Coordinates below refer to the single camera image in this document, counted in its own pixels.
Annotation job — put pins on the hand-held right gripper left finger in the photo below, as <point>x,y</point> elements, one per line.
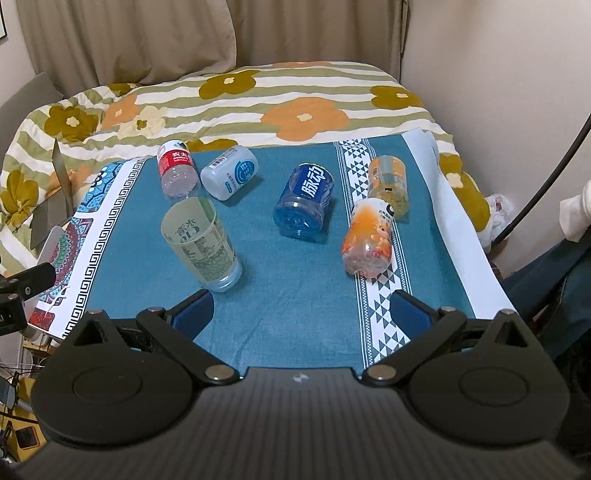
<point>194,314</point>

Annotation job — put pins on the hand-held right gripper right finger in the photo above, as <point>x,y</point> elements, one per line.
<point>408,316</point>

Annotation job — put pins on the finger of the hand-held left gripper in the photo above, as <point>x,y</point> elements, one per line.
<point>32,278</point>

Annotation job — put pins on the clear cup with green label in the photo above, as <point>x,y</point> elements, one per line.
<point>203,247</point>

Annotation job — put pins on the clear cup with orange label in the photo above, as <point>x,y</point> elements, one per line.
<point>369,237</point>

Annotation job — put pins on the orange yellow bottle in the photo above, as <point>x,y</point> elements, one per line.
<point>389,184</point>

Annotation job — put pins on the clear cup with red label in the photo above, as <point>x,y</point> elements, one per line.
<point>176,170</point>

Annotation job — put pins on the white blue label bottle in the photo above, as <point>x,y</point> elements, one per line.
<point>229,173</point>

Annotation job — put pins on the blue sports drink bottle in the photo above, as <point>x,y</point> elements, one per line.
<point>304,203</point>

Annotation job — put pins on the grey laptop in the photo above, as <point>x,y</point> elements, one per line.
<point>46,217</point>

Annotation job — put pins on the teal patterned tablecloth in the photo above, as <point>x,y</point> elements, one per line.
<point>286,286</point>

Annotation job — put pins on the orange square box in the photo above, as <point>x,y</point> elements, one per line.
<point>26,437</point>

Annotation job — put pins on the white plastic bag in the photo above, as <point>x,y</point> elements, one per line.
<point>497,219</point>

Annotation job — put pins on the person's denim leg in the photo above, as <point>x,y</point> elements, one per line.
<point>554,286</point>

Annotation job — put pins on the black curved pole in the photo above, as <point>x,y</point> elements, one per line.
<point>535,194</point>

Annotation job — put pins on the grey sofa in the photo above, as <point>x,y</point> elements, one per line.
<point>23,99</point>

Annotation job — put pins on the white cloth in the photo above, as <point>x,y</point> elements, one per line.
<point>577,212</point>

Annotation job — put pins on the striped floral blanket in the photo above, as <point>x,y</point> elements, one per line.
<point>295,92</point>

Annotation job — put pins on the beige curtain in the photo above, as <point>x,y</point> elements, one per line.
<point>138,37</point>

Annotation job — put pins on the dark picture frame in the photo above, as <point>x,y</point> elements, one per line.
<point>2,23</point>

